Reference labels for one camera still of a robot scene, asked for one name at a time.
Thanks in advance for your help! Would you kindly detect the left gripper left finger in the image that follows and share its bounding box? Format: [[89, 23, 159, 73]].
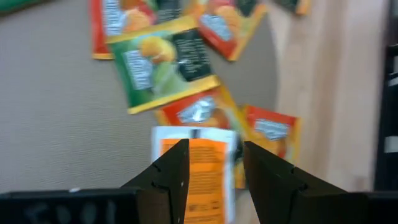
[[120, 138, 191, 224]]

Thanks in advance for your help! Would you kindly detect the round grey table mat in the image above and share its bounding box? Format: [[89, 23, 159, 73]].
[[0, 0, 279, 224]]

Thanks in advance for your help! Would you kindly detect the red mango tea packet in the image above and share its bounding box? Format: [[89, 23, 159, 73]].
[[234, 105, 302, 190], [90, 0, 158, 60], [154, 86, 242, 131], [185, 0, 269, 62], [272, 0, 312, 16]]

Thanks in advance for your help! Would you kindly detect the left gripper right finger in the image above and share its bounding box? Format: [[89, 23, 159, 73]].
[[243, 141, 348, 224]]

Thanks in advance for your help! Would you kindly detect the white orange tea packet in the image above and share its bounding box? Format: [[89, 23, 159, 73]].
[[151, 125, 239, 224]]

